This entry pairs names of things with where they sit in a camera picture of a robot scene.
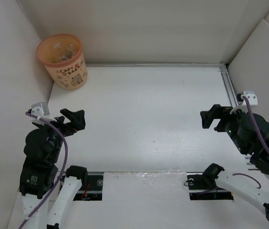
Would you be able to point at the orange capybara plastic bin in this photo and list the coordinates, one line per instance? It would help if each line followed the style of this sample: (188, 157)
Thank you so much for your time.
(68, 75)

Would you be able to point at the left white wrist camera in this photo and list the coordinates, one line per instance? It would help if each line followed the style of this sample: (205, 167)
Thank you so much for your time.
(40, 110)

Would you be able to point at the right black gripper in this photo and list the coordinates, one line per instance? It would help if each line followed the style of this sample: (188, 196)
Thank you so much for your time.
(217, 110)

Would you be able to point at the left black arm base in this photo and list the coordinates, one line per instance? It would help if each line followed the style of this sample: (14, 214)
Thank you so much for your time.
(92, 188)

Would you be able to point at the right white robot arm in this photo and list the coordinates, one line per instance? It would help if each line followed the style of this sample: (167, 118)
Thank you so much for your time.
(241, 184)

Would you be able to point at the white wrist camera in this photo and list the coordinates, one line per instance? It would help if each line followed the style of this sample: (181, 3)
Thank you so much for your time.
(40, 110)
(251, 97)

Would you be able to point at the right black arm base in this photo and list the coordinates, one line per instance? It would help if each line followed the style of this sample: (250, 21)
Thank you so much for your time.
(202, 188)

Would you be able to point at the clear crushed plastic bottle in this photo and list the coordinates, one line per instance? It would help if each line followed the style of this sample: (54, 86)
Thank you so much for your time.
(63, 52)

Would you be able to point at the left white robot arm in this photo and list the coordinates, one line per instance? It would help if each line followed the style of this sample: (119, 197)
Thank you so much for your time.
(47, 186)

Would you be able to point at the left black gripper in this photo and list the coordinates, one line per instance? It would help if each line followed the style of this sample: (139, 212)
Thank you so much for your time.
(77, 120)

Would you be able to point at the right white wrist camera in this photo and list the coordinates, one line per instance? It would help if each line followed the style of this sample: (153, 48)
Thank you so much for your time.
(251, 97)

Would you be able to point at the aluminium rail right edge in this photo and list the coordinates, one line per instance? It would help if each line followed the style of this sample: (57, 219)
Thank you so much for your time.
(228, 85)

